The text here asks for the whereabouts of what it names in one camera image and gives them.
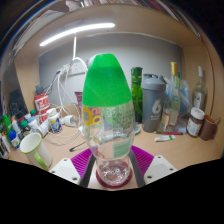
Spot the maroon card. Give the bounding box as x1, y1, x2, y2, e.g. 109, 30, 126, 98
74, 91, 84, 116

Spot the white power adapter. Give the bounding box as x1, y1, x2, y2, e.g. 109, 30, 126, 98
59, 114, 78, 127

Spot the white bottle with blue cap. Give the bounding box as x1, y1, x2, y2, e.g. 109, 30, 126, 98
8, 129, 21, 150

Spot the tall green bottle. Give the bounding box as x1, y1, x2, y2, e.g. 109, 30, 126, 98
130, 66, 144, 124

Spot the white green tube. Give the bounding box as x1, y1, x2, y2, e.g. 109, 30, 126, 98
153, 134, 177, 143

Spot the white wall socket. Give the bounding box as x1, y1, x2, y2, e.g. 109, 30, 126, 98
61, 59, 86, 76

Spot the white pill bottle blue label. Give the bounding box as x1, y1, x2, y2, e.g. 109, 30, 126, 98
46, 108, 64, 134

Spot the brown mug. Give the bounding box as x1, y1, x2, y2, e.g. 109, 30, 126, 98
199, 114, 222, 141

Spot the white cable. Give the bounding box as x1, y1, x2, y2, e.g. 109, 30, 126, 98
49, 34, 89, 147

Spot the clear glass bottle white cap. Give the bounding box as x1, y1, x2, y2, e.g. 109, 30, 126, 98
193, 65, 208, 113

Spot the clear glass bottle gold cap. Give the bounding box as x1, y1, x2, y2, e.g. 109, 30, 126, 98
159, 61, 181, 133

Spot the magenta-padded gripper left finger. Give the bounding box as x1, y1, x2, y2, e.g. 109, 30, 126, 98
49, 148, 98, 188

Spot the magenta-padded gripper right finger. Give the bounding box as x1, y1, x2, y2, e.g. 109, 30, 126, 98
128, 144, 178, 188

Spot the black hair clip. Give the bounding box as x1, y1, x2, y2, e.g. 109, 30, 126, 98
69, 141, 87, 153

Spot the clear bottle with green cap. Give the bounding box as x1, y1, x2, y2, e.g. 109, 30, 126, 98
81, 53, 137, 187

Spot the slim white light strip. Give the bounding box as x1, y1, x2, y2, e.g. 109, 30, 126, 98
39, 22, 116, 48

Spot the white mug with green rim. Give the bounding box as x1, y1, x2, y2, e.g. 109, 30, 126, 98
19, 132, 54, 170

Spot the grey shaker bottle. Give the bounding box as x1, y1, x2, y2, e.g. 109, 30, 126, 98
141, 73, 167, 133

